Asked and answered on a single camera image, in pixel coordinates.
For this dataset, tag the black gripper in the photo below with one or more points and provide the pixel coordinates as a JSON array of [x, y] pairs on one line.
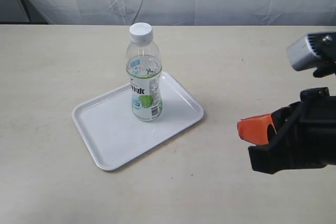
[[298, 136]]

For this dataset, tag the clear plastic drink bottle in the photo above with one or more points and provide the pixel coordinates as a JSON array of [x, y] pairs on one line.
[[144, 67]]

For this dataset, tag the white rectangular plastic tray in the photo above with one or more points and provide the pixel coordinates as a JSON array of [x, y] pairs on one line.
[[114, 136]]

